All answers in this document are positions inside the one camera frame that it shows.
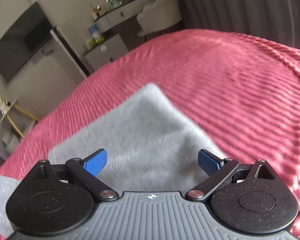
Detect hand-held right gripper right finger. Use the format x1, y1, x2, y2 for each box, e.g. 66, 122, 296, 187
186, 149, 276, 202

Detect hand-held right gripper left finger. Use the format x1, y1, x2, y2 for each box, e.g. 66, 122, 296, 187
22, 149, 120, 202

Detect grey fleece pants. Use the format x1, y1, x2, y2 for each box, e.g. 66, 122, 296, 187
0, 83, 228, 238

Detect pink ribbed blanket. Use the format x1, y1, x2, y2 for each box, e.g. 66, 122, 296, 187
0, 29, 300, 240

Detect gold tripod shelf stand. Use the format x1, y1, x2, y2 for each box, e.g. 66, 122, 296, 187
0, 86, 40, 139

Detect white bedside cabinet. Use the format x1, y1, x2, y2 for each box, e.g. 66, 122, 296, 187
83, 33, 129, 73

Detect green packets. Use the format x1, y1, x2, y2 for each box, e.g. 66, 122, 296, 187
86, 25, 106, 49

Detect white vanity desk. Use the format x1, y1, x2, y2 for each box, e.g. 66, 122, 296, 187
94, 0, 171, 34

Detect white upholstered chair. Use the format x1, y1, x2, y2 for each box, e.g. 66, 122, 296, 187
136, 0, 183, 42

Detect grey curtain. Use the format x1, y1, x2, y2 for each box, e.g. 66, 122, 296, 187
177, 0, 300, 53

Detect black wall television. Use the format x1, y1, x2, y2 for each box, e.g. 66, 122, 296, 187
0, 2, 53, 84

